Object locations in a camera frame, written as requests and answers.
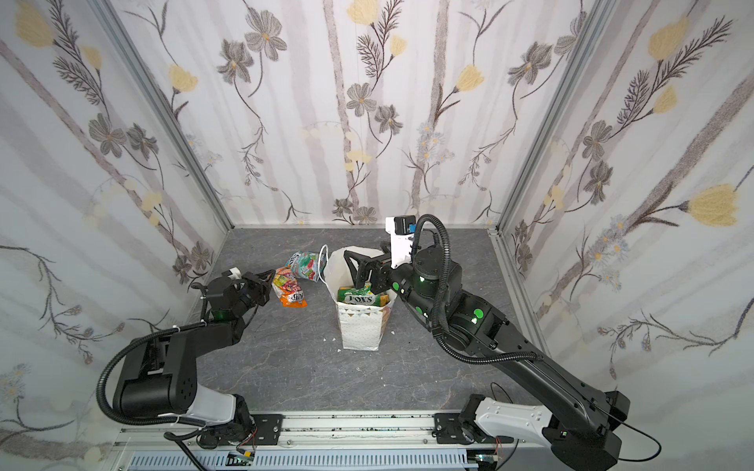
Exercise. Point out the teal mint candy bag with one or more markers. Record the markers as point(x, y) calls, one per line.
point(307, 265)

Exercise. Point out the white patterned paper bag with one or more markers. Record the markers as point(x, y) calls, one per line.
point(361, 327)

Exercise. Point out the green tea candy bag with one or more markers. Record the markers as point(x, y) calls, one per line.
point(362, 297)

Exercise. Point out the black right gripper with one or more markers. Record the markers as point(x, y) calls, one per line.
point(376, 273)

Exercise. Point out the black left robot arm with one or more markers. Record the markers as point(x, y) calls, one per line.
point(154, 379)

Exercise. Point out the orange fruits candy bag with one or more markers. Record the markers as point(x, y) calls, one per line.
point(287, 289)

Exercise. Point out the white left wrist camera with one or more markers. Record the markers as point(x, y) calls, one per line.
point(234, 274)

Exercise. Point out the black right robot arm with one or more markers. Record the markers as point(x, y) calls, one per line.
point(576, 422)

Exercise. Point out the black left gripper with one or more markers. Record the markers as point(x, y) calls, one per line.
point(248, 287)

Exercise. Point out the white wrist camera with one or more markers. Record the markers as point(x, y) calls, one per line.
point(234, 274)
point(401, 230)

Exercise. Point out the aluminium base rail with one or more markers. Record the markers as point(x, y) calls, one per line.
point(353, 440)

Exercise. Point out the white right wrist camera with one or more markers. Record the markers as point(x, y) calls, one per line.
point(401, 230)

